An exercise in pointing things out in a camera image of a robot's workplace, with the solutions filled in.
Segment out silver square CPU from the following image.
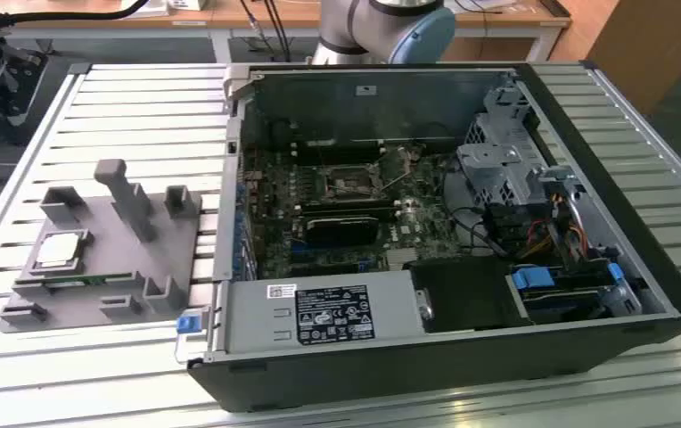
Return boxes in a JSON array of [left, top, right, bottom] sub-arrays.
[[35, 231, 89, 268]]

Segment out black RAM slot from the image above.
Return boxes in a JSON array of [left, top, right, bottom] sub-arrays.
[[298, 152, 390, 165], [302, 208, 392, 219], [302, 201, 392, 211]]

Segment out CPU socket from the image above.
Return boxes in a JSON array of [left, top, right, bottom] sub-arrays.
[[323, 164, 384, 200]]

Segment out wooden desk white legs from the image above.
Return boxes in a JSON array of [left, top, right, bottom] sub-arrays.
[[12, 0, 574, 63]]

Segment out grey plastic parts rack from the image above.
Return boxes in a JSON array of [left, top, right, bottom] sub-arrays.
[[0, 158, 206, 334]]

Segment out green RAM stick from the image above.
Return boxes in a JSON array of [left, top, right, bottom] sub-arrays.
[[41, 274, 139, 287]]

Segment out blue case latch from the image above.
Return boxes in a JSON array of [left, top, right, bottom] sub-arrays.
[[176, 314, 206, 334]]

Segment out silver power supply with label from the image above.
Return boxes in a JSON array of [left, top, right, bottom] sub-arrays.
[[212, 269, 431, 356]]

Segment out black graphics card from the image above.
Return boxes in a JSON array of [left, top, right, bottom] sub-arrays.
[[302, 215, 379, 249]]

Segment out green motherboard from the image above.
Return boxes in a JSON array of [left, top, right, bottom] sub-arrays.
[[238, 142, 467, 282]]

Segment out silver chipset heatsink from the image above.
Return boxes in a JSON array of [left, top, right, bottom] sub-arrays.
[[386, 248, 420, 269]]

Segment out grey metal disk bay cage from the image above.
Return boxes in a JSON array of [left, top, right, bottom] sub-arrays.
[[455, 84, 562, 215]]

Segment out black open PC case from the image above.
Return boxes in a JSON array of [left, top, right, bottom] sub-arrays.
[[172, 61, 681, 414]]

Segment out black plastic shroud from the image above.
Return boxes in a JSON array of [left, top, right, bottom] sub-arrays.
[[404, 258, 535, 334]]

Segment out blue disk carrier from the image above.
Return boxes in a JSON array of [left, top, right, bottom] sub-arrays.
[[510, 265, 555, 296]]

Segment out black drive unit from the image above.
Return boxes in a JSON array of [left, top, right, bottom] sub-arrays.
[[515, 274, 615, 325]]

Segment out brown wooden cabinet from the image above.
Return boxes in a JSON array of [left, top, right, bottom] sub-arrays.
[[547, 0, 681, 117]]

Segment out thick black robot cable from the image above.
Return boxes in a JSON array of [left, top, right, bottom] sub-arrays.
[[0, 0, 155, 23]]

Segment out metal socket cover frame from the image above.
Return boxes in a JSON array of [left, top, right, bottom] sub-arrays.
[[375, 143, 423, 179]]

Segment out thin wire locking lever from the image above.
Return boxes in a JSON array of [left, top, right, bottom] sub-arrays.
[[382, 169, 412, 192]]

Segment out black wire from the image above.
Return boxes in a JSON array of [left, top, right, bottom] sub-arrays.
[[439, 160, 499, 258]]

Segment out yellow wire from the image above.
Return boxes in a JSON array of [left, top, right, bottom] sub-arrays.
[[522, 235, 555, 262]]

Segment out orange wire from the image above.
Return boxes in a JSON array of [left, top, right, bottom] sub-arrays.
[[566, 222, 590, 253]]

